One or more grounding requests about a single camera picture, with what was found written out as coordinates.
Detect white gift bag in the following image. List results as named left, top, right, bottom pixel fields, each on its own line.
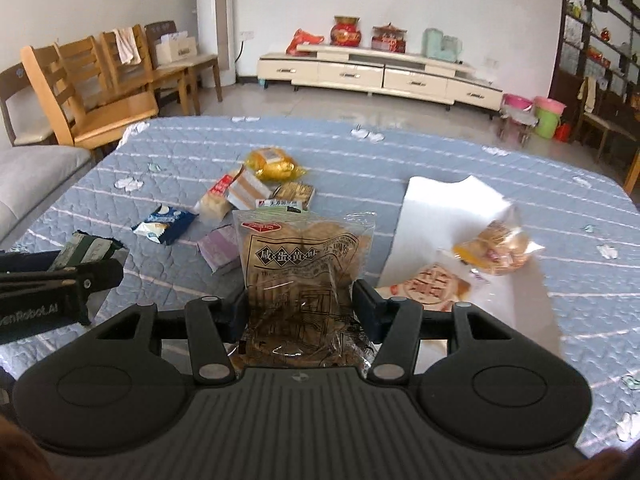
left=155, top=32, right=199, bottom=69

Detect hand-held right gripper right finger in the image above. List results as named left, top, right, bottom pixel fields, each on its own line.
left=352, top=280, right=538, bottom=387

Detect dark wooden display shelf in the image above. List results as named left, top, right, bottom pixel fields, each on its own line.
left=547, top=0, right=640, bottom=161

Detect green wafer packet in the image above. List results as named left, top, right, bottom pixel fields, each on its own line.
left=49, top=230, right=126, bottom=272

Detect grey sofa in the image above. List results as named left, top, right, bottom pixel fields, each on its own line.
left=0, top=145, right=96, bottom=251

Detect small stool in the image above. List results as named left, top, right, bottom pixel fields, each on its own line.
left=499, top=110, right=539, bottom=149

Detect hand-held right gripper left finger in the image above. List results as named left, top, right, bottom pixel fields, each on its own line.
left=92, top=285, right=249, bottom=386

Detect red gift box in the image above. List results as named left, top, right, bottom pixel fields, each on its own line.
left=371, top=23, right=409, bottom=54

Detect green bucket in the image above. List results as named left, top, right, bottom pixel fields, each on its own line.
left=532, top=96, right=567, bottom=141

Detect red white wafer packet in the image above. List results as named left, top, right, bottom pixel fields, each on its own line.
left=199, top=170, right=242, bottom=222

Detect orange clear bread packet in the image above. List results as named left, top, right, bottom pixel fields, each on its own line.
left=452, top=219, right=532, bottom=277

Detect yellow snack packet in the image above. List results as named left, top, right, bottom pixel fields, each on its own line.
left=244, top=147, right=307, bottom=182

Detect brown wooden chair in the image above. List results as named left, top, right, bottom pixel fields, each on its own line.
left=579, top=77, right=640, bottom=162

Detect red jar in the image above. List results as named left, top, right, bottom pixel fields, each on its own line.
left=330, top=16, right=362, bottom=47

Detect mint green box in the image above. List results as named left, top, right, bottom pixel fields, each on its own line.
left=422, top=28, right=464, bottom=64

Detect round biscuit packet red print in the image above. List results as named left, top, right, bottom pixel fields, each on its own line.
left=375, top=262, right=472, bottom=314

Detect light wooden chair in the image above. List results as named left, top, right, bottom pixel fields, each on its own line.
left=20, top=45, right=160, bottom=152
left=99, top=25, right=196, bottom=117
left=54, top=36, right=113, bottom=111

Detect green label cracker packet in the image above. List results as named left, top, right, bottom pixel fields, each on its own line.
left=255, top=198, right=307, bottom=212

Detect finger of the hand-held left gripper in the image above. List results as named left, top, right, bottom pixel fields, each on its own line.
left=0, top=251, right=61, bottom=275
left=0, top=259, right=124, bottom=325

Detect dark-backed cream seat chair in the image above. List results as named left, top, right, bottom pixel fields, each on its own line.
left=144, top=21, right=224, bottom=106

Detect red bag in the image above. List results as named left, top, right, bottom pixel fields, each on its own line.
left=286, top=28, right=325, bottom=56

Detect purple snack packet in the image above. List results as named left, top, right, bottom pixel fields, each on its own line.
left=197, top=225, right=242, bottom=276

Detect brown cracker packet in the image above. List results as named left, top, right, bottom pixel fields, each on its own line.
left=272, top=182, right=317, bottom=211

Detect clear brown biscuit packet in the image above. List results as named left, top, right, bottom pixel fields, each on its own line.
left=232, top=210, right=377, bottom=372

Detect white standing air conditioner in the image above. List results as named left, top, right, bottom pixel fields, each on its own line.
left=195, top=0, right=239, bottom=87

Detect white paper sheet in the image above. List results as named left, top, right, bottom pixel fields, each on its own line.
left=375, top=175, right=562, bottom=357

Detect grey cushioned chair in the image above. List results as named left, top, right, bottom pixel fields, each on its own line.
left=0, top=62, right=60, bottom=147

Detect blue quilted blanket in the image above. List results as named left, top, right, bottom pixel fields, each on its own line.
left=0, top=115, right=640, bottom=461

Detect cream tv cabinet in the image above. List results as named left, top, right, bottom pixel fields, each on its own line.
left=257, top=42, right=504, bottom=112

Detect blue white snack packet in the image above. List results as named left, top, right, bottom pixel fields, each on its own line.
left=131, top=204, right=199, bottom=246

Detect yellow cloth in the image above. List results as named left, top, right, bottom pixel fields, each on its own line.
left=577, top=76, right=599, bottom=114

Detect orange striped wafer packet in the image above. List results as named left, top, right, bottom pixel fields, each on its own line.
left=227, top=166, right=273, bottom=211

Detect white towel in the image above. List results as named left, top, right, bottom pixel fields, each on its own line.
left=112, top=26, right=144, bottom=66

